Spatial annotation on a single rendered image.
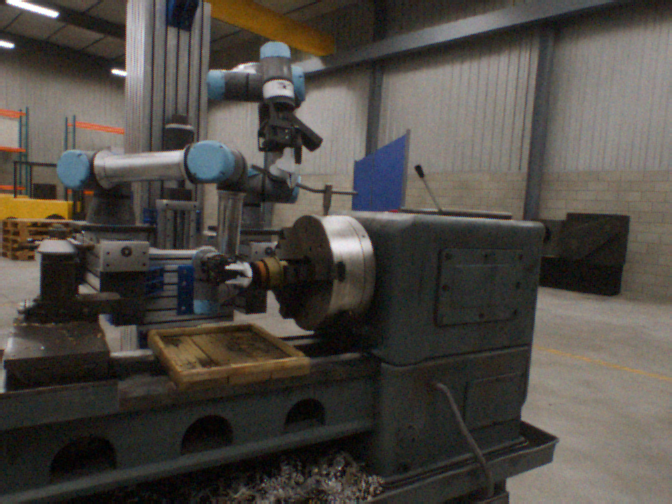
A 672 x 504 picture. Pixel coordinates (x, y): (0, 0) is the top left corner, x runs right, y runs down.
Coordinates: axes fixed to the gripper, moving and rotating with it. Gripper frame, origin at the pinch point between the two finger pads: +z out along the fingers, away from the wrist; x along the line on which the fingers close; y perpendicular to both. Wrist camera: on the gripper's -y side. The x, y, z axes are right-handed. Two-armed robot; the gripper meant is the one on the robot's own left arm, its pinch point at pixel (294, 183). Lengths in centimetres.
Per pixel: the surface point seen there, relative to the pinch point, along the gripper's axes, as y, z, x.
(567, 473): -176, 114, -70
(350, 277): -14.0, 22.7, -2.0
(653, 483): -209, 122, -47
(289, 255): -5.2, 13.9, -16.8
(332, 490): -9, 73, -12
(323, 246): -9.4, 14.0, -5.6
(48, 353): 50, 35, -4
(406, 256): -26.7, 18.8, 5.1
